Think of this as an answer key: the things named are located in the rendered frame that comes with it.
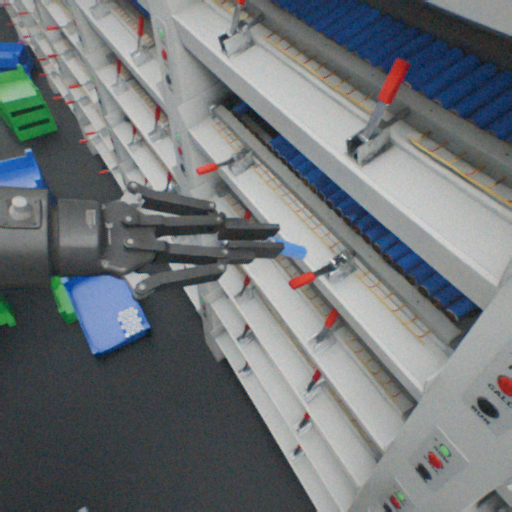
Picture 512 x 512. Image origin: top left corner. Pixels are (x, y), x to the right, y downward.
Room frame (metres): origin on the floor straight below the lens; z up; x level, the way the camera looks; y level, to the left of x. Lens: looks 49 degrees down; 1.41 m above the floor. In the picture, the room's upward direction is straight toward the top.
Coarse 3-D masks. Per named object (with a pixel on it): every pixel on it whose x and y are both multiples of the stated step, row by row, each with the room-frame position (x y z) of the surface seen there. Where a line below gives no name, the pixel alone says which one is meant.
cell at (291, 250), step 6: (270, 240) 0.35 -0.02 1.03; (276, 240) 0.35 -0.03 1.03; (282, 240) 0.36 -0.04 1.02; (288, 246) 0.36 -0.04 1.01; (294, 246) 0.36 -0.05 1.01; (300, 246) 0.37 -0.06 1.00; (282, 252) 0.35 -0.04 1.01; (288, 252) 0.35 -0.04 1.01; (294, 252) 0.36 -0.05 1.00; (300, 252) 0.36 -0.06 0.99; (306, 252) 0.37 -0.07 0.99; (300, 258) 0.36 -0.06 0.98
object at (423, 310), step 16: (224, 112) 0.71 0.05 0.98; (224, 128) 0.69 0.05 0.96; (240, 128) 0.66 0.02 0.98; (256, 144) 0.61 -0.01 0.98; (272, 160) 0.57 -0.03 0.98; (288, 176) 0.53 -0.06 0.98; (288, 192) 0.51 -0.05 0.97; (304, 192) 0.49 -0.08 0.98; (320, 208) 0.46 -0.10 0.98; (320, 224) 0.44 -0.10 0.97; (336, 224) 0.43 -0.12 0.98; (352, 240) 0.40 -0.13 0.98; (368, 256) 0.37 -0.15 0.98; (368, 272) 0.35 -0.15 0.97; (384, 272) 0.34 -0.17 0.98; (400, 288) 0.32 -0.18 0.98; (416, 304) 0.29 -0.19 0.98; (400, 320) 0.28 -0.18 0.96; (432, 320) 0.27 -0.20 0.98; (448, 320) 0.27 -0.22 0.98; (416, 336) 0.26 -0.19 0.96; (448, 336) 0.25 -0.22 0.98
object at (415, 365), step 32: (224, 96) 0.75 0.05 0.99; (192, 128) 0.72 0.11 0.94; (256, 128) 0.68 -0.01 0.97; (224, 160) 0.62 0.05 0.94; (256, 192) 0.54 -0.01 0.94; (288, 224) 0.46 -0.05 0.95; (320, 256) 0.40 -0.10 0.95; (320, 288) 0.37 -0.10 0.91; (352, 288) 0.34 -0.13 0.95; (416, 288) 0.33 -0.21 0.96; (352, 320) 0.31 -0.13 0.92; (384, 320) 0.29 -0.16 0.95; (384, 352) 0.25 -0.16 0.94; (416, 352) 0.25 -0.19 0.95; (448, 352) 0.24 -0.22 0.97; (416, 384) 0.21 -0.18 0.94
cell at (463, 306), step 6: (462, 300) 0.29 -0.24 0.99; (468, 300) 0.29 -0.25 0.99; (450, 306) 0.29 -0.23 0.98; (456, 306) 0.29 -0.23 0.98; (462, 306) 0.29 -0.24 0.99; (468, 306) 0.29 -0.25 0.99; (474, 306) 0.29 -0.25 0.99; (456, 312) 0.28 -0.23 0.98; (462, 312) 0.28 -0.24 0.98; (468, 312) 0.28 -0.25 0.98; (456, 318) 0.28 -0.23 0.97
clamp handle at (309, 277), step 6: (330, 264) 0.37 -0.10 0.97; (336, 264) 0.36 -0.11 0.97; (318, 270) 0.35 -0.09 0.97; (324, 270) 0.35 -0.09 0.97; (330, 270) 0.35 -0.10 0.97; (300, 276) 0.34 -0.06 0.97; (306, 276) 0.34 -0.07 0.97; (312, 276) 0.34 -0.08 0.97; (318, 276) 0.34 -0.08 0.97; (294, 282) 0.33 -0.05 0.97; (300, 282) 0.33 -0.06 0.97; (306, 282) 0.33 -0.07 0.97; (294, 288) 0.32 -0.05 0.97
